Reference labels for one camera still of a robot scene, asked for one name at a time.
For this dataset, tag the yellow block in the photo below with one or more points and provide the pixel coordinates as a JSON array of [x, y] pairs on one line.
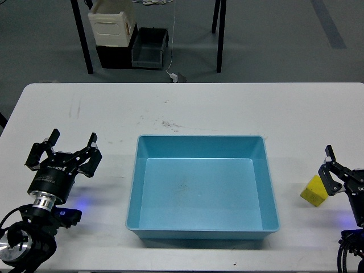
[[314, 192]]

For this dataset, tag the black crate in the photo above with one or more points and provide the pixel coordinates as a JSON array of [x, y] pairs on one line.
[[117, 57]]

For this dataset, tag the black table leg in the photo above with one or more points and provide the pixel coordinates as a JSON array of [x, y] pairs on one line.
[[82, 37], [218, 23]]

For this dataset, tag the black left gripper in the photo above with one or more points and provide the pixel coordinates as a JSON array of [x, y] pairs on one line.
[[56, 174]]

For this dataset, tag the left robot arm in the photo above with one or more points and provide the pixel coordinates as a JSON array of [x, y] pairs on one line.
[[26, 244]]

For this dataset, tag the black table leg left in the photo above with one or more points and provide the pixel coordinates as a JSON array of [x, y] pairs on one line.
[[82, 37]]

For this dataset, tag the grey plastic bin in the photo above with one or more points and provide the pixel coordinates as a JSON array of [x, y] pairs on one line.
[[149, 47]]

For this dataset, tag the black table leg right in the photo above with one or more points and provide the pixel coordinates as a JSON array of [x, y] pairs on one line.
[[218, 23]]

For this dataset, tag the cream plastic container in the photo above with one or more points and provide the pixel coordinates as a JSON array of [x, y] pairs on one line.
[[112, 22]]

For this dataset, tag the white power adapter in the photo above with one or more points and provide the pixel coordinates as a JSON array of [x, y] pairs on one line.
[[173, 77]]

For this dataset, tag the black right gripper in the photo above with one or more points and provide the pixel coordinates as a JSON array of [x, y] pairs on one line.
[[336, 178]]

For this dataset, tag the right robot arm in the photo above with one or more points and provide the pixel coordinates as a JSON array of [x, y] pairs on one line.
[[351, 242]]

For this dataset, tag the light blue plastic box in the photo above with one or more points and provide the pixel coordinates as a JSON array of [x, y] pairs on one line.
[[202, 187]]

